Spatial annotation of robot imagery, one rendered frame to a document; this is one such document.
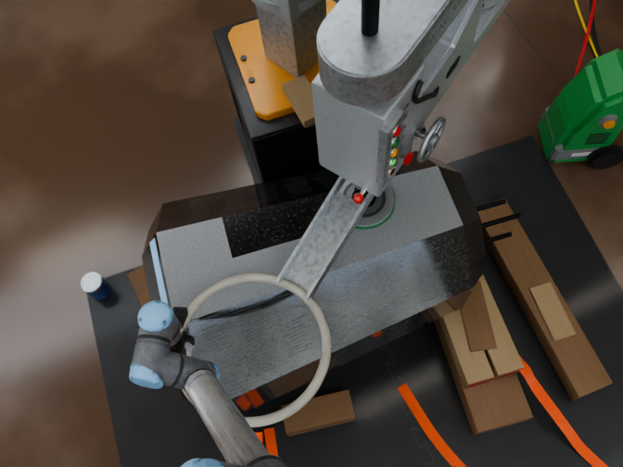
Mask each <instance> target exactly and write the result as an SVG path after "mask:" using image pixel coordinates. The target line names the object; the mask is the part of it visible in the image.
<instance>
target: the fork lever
mask: <svg viewBox="0 0 623 467"><path fill-rule="evenodd" d="M345 181H346V179H344V178H342V177H340V176H339V177H338V179H337V181H336V183H335V185H334V186H333V188H332V189H331V191H330V193H329V194H328V196H327V198H326V199H325V201H324V203H323V204H322V205H321V207H320V209H319V210H318V212H317V213H316V215H315V217H314V218H313V220H312V222H311V224H310V225H309V227H308V229H307V230H306V232H305V234H304V235H303V236H302V238H301V239H300V241H299V243H298V245H297V246H296V248H295V250H294V251H293V253H292V254H291V256H290V258H289V259H288V261H287V263H286V265H285V266H284V268H283V269H282V270H281V272H280V274H279V275H278V277H277V278H276V281H277V282H278V283H280V282H281V280H282V279H283V278H285V279H287V280H289V281H291V282H293V283H294V284H297V285H298V286H300V287H301V288H302V289H304V290H305V291H306V292H307V294H306V296H305V297H304V299H305V300H307V301H308V299H309V298H310V297H313V295H314V294H315V292H316V290H317V289H318V287H319V286H320V284H321V282H322V281H323V279H324V277H325V276H326V274H327V273H328V271H329V270H330V268H331V266H332V265H333V263H334V261H335V260H336V258H337V256H338V254H339V253H340V251H341V249H342V248H343V246H344V245H345V244H346V242H347V240H348V239H349V237H350V235H351V233H352V232H353V230H354V228H355V227H356V225H357V224H358V222H359V220H360V219H361V217H362V215H363V213H364V212H365V211H366V209H367V208H368V206H369V204H370V203H371V201H372V199H373V198H374V195H372V194H370V193H368V194H367V196H366V198H365V199H364V200H363V202H362V204H357V203H355V202H354V201H353V200H352V199H351V198H349V197H347V196H345V195H343V194H341V193H339V190H340V188H341V187H342V185H343V184H344V182H345Z"/></svg>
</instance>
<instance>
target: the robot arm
mask: <svg viewBox="0 0 623 467"><path fill-rule="evenodd" d="M187 315H188V311H187V308H184V307H173V309H172V308H171V307H170V306H169V305H168V304H166V303H165V302H163V301H159V300H154V301H150V302H148V303H146V304H145V305H144V306H143V307H142V308H141V309H140V310H139V312H138V317H137V319H138V324H139V326H140V328H139V332H138V336H137V340H136V344H135V349H134V353H133V360H132V364H131V365H130V374H129V378H130V380H131V381H132V382H133V383H134V384H136V385H140V386H143V387H148V388H153V389H159V388H162V387H163V386H164V385H166V386H170V387H175V388H179V389H183V390H184V391H185V393H186V394H187V396H188V397H189V398H190V399H191V401H192V403H193V405H194V406H195V408H196V410H197V412H198V414H199V416H200V417H201V419H202V421H203V423H204V424H205V425H206V427H207V429H208V430H209V432H210V435H211V436H212V438H213V440H214V441H215V443H216V445H217V447H218V448H219V450H220V452H221V453H222V455H223V457H224V458H225V460H226V462H223V461H217V460H215V459H192V460H190V461H187V462H186V463H184V464H183V465H182V466H181V467H287V466H286V464H285V463H284V461H283V460H282V459H281V458H279V457H277V456H275V455H272V454H269V452H268V451H267V449H266V448H265V446H264V445H263V444H262V443H261V441H260V440H259V438H258V437H257V436H256V434H255V433H254V431H253V430H252V428H251V427H250V426H249V424H248V422H247V421H246V419H245V418H244V417H243V415H242V414H241V412H240V411H239V409H238V408H237V407H236V405H235V403H234V402H233V401H232V400H231V398H230V397H229V396H228V394H227V393H226V391H225V390H224V388H223V387H222V385H221V384H220V382H219V381H220V372H219V368H218V366H217V365H216V364H215V363H213V362H211V361H209V360H201V359H197V358H193V357H191V354H192V350H193V349H194V348H195V338H194V337H193V336H192V335H190V334H188V333H187V332H185V331H183V327H184V323H185V320H186V318H187ZM185 352H186V355H185Z"/></svg>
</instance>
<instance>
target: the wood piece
mask: <svg viewBox="0 0 623 467"><path fill-rule="evenodd" d="M282 87H283V93H284V94H285V96H286V98H287V100H288V102H289V103H290V105H291V106H292V107H293V109H294V111H295V112H296V114H297V116H298V117H299V120H300V121H301V123H302V125H303V126H304V128H308V127H310V126H312V125H313V124H315V117H314V108H313V99H312V86H311V85H310V83H309V82H308V80H307V78H306V77H305V75H301V76H299V77H297V78H296V79H294V80H291V81H289V82H286V83H284V84H282Z"/></svg>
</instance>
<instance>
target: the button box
mask: <svg viewBox="0 0 623 467"><path fill-rule="evenodd" d="M404 112H405V111H404V110H402V109H400V108H399V109H398V110H397V112H396V113H395V114H394V116H393V117H392V119H391V120H390V121H389V123H388V124H387V125H386V126H381V127H380V129H379V137H378V151H377V165H376V178H375V183H376V184H377V185H379V186H381V187H384V186H385V185H386V184H387V182H388V180H389V179H390V177H391V176H392V175H393V174H392V175H391V176H390V177H388V174H389V172H390V170H391V169H392V167H393V166H395V167H396V168H395V170H396V169H397V168H398V162H399V154H400V148H401V134H402V127H403V120H404ZM398 125H400V134H399V135H398V136H399V139H400V141H399V143H398V145H397V147H398V150H399V151H398V154H397V155H396V157H397V159H396V162H395V164H394V165H393V166H392V167H391V168H389V164H390V162H391V160H392V159H393V158H390V155H391V153H392V151H393V149H394V148H395V147H394V148H391V146H392V143H393V141H394V140H395V138H396V137H395V138H392V135H393V133H394V131H395V129H396V128H397V126H398ZM395 170H394V172H395Z"/></svg>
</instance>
